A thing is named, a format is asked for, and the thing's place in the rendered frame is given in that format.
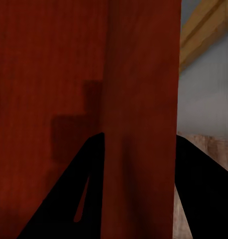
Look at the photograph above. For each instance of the storage box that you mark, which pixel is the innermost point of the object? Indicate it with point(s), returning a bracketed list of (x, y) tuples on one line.
[(70, 69)]

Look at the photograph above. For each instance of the door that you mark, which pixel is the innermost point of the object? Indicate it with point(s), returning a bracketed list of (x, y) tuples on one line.
[(204, 27)]

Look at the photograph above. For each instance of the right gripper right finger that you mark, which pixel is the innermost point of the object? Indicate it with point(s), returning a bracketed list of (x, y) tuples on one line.
[(202, 186)]

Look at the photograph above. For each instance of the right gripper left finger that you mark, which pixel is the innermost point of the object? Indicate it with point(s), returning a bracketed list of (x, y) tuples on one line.
[(54, 217)]

